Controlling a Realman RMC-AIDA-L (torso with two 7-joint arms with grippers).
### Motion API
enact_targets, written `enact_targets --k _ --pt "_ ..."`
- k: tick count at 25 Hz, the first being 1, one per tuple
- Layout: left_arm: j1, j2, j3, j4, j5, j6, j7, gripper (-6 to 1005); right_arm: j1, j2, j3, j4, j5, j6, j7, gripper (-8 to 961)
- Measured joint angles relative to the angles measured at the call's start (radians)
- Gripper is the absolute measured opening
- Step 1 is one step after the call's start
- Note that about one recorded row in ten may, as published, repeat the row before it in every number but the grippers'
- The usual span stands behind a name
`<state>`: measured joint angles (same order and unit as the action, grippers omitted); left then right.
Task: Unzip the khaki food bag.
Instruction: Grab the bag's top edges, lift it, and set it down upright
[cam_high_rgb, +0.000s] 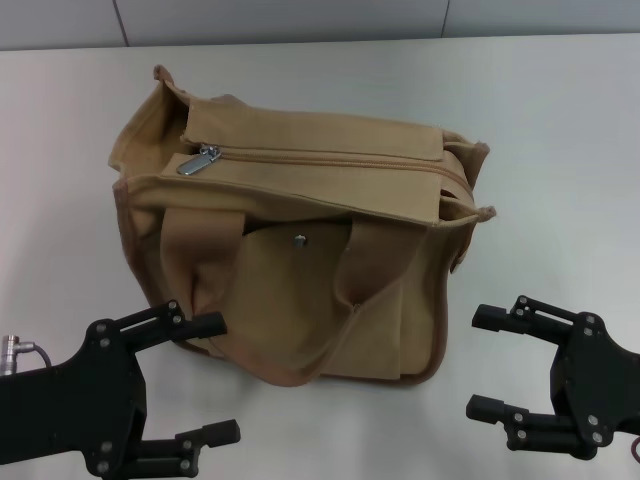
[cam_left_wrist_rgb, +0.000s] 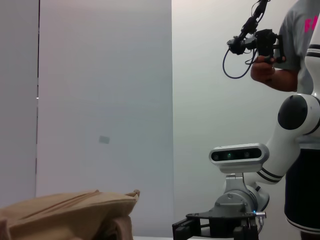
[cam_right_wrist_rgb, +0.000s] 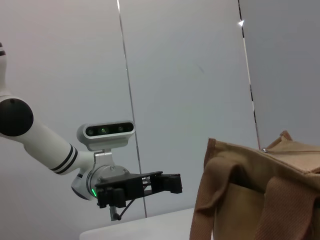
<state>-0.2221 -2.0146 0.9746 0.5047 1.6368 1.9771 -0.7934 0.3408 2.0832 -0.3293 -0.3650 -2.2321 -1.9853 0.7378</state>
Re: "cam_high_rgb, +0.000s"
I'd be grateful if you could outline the silver left arm cable connector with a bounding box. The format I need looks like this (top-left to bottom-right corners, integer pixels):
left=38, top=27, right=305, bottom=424
left=0, top=335, right=55, bottom=376

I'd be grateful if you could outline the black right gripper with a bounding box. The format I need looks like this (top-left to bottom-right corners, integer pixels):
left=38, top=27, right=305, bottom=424
left=465, top=294, right=640, bottom=460

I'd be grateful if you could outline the khaki canvas food bag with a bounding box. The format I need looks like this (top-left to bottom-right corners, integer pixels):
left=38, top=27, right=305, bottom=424
left=107, top=63, right=499, bottom=389

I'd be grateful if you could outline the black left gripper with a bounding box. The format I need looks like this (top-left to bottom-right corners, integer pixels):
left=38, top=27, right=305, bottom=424
left=0, top=299, right=242, bottom=480

